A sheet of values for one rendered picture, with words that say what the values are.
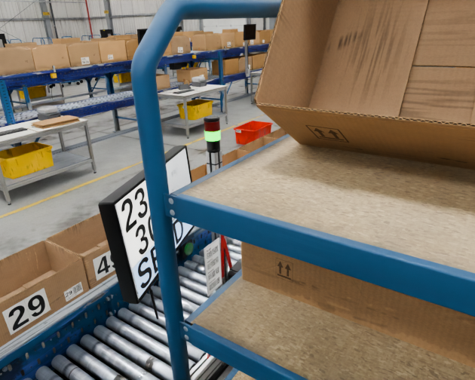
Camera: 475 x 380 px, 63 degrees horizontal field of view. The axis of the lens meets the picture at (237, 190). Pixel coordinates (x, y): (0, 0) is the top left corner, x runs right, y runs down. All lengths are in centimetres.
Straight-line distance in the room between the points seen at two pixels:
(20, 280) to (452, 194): 180
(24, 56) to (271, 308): 624
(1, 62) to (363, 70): 605
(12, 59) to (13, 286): 489
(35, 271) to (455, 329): 177
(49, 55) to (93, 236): 495
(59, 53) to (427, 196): 663
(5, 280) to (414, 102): 174
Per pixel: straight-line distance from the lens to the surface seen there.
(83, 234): 210
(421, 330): 56
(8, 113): 609
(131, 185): 105
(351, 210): 43
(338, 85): 67
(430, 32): 69
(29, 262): 199
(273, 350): 54
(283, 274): 60
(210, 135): 123
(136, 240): 106
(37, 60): 672
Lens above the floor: 193
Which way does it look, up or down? 23 degrees down
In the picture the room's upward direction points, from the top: 2 degrees counter-clockwise
